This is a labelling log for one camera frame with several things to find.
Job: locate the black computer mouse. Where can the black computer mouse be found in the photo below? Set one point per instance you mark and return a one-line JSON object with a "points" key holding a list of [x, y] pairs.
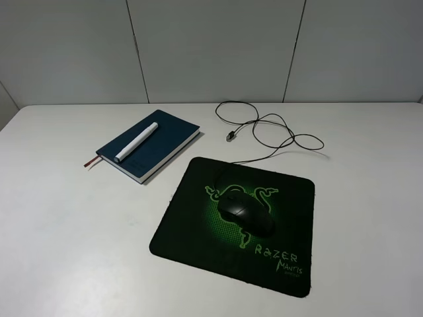
{"points": [[247, 212]]}

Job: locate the white pen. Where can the white pen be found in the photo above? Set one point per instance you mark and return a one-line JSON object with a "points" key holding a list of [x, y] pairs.
{"points": [[138, 140]]}

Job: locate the black green Razer mouse pad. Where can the black green Razer mouse pad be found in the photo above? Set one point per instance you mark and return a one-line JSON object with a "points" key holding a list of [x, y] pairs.
{"points": [[193, 232]]}

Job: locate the dark blue notebook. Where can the dark blue notebook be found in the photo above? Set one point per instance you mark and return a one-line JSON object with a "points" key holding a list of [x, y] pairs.
{"points": [[171, 136]]}

